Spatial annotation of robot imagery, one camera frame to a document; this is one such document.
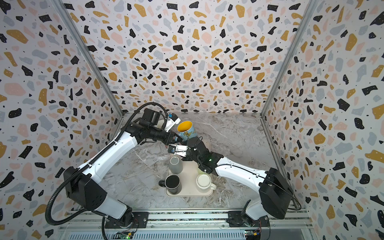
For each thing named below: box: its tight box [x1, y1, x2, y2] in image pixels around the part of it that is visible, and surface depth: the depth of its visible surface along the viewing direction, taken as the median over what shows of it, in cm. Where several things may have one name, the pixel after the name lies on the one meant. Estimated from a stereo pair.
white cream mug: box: [196, 173, 217, 191], surface depth 81 cm
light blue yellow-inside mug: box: [175, 120, 198, 142], surface depth 76 cm
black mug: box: [158, 174, 181, 195], surface depth 79 cm
